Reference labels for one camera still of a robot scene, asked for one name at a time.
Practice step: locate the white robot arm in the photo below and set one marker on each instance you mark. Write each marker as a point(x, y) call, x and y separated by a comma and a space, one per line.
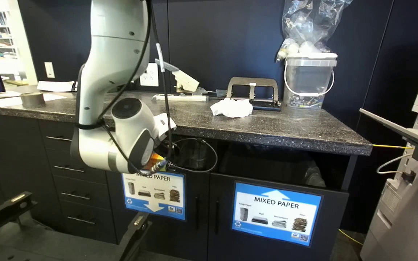
point(120, 135)

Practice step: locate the crumpled paper centre right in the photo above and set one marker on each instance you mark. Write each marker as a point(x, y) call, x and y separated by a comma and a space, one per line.
point(233, 108)

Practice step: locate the white stapler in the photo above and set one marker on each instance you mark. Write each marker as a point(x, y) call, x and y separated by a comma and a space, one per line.
point(173, 98)

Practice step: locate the grey hole punch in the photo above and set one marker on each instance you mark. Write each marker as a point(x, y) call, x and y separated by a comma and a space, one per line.
point(253, 85)

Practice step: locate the left mixed paper sign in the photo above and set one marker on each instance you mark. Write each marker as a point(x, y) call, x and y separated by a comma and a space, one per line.
point(162, 195)

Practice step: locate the mixed paper sign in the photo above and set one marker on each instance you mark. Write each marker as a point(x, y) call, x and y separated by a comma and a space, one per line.
point(284, 215)
point(162, 195)

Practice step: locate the clear plastic bucket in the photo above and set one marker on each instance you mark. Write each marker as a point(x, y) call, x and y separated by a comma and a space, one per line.
point(308, 79)

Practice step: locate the right mixed paper sign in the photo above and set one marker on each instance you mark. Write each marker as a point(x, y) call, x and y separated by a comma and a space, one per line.
point(284, 215)

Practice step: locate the black stand leg centre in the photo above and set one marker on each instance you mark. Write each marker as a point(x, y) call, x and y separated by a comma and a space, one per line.
point(134, 237)

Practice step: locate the black stand leg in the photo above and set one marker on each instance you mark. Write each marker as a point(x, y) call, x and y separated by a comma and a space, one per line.
point(14, 208)
point(134, 237)

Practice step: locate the clear plastic bag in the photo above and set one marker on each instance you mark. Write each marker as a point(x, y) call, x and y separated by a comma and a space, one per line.
point(307, 25)

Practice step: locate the black drawer cabinet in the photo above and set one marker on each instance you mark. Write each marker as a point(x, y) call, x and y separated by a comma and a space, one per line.
point(83, 192)

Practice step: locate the white paper sheet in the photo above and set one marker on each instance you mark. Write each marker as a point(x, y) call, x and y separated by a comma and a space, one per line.
point(57, 86)

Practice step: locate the black stand leg left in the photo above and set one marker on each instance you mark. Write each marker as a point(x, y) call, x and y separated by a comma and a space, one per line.
point(14, 208)

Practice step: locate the grey office printer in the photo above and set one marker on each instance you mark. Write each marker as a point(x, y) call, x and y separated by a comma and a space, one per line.
point(394, 231)

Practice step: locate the white bookshelf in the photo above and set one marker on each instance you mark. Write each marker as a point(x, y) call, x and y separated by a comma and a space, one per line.
point(17, 63)

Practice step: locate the orange wrist camera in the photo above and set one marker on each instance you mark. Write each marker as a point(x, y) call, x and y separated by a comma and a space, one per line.
point(156, 163)

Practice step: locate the white wall outlet plate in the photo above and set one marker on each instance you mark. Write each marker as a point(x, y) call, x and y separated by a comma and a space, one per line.
point(150, 77)

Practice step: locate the white light switch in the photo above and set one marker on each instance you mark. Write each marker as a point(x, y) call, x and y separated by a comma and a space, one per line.
point(50, 70)

